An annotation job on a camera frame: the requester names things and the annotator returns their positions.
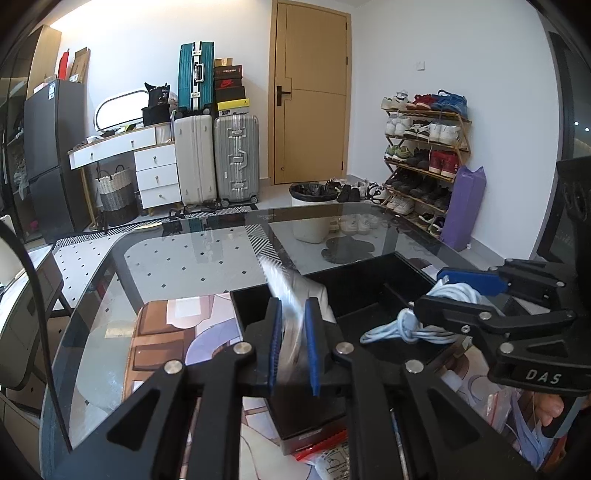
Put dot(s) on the flat cardboard box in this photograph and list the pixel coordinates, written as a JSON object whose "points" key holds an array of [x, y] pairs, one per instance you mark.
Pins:
{"points": [[79, 64]]}

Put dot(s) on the pile of shoes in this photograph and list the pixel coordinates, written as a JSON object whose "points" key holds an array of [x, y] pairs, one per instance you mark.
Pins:
{"points": [[351, 191]]}

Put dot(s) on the light blue face mask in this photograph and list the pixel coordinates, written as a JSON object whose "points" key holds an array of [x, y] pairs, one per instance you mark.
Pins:
{"points": [[526, 438]]}

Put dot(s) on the wooden wardrobe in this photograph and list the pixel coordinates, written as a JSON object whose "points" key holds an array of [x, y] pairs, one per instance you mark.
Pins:
{"points": [[44, 60]]}

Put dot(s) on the silver suitcase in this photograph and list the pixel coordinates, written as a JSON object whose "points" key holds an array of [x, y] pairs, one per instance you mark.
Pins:
{"points": [[236, 157]]}

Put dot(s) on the wooden shoe rack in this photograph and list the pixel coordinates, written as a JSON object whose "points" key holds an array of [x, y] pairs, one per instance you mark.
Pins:
{"points": [[464, 138]]}

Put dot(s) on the white ribbed container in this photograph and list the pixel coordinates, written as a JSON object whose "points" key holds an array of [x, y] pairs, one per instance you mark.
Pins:
{"points": [[165, 133]]}

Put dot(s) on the grey woven basket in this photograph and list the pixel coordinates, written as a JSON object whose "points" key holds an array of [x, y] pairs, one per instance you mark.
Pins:
{"points": [[115, 196]]}

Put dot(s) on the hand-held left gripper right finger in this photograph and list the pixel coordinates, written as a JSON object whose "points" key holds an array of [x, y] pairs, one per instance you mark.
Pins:
{"points": [[313, 346]]}

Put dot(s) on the teal suitcase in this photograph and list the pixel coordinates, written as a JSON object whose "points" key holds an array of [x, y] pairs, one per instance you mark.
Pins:
{"points": [[196, 74]]}

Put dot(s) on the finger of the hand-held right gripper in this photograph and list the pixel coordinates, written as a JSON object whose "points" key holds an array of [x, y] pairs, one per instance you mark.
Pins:
{"points": [[485, 318], [471, 279]]}

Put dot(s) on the printed table mat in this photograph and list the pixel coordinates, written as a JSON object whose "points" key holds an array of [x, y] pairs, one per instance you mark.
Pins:
{"points": [[161, 332]]}

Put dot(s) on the red-edged white packet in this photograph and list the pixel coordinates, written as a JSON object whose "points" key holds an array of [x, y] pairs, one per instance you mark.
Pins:
{"points": [[332, 461]]}

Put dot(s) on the black tote bag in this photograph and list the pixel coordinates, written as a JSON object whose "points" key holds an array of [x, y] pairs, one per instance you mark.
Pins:
{"points": [[157, 94]]}

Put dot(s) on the purple bag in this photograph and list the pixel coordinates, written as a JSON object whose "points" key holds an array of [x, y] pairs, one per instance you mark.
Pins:
{"points": [[464, 207]]}

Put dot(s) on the stack of shoe boxes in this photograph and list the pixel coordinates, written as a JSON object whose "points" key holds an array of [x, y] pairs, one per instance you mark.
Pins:
{"points": [[229, 87]]}

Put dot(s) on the black cardboard box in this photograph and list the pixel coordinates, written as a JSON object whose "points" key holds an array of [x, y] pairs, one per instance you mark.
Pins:
{"points": [[369, 295]]}

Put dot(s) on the shoe rack with shoes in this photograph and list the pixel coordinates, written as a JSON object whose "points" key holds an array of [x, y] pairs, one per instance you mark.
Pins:
{"points": [[429, 134]]}

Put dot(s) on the dark grey fridge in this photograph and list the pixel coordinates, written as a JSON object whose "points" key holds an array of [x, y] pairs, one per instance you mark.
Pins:
{"points": [[51, 152]]}

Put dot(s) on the black storage box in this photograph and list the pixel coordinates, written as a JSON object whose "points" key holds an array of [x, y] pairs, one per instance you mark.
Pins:
{"points": [[157, 115]]}

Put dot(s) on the white dresser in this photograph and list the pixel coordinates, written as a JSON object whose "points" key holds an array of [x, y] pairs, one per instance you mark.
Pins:
{"points": [[157, 161]]}

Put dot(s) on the clear zip bag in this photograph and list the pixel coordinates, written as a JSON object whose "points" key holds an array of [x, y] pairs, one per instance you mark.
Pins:
{"points": [[485, 406]]}

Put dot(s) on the oval mirror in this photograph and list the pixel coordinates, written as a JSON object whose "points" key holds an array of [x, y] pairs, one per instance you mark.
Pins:
{"points": [[117, 108]]}

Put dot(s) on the person's right hand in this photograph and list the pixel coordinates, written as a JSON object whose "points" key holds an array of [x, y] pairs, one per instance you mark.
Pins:
{"points": [[549, 410]]}

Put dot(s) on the red flat package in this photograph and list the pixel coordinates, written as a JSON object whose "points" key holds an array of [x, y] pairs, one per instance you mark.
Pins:
{"points": [[63, 64]]}

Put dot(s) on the dark paw-shaped mat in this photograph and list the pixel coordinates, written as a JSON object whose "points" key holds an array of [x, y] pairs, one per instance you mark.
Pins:
{"points": [[346, 249]]}

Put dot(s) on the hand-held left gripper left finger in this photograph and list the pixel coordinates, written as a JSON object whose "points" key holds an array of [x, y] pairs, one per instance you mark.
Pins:
{"points": [[275, 341]]}

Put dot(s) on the white suitcase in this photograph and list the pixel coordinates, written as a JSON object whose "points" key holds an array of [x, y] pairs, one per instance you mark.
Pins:
{"points": [[196, 157]]}

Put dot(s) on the grey chair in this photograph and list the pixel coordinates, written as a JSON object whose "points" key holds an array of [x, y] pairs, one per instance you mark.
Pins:
{"points": [[23, 304]]}

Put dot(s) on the tan wooden door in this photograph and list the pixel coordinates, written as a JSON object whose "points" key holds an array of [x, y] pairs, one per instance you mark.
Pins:
{"points": [[314, 129]]}

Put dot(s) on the white trash bin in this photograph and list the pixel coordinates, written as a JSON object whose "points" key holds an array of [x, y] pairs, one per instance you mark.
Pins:
{"points": [[311, 217]]}

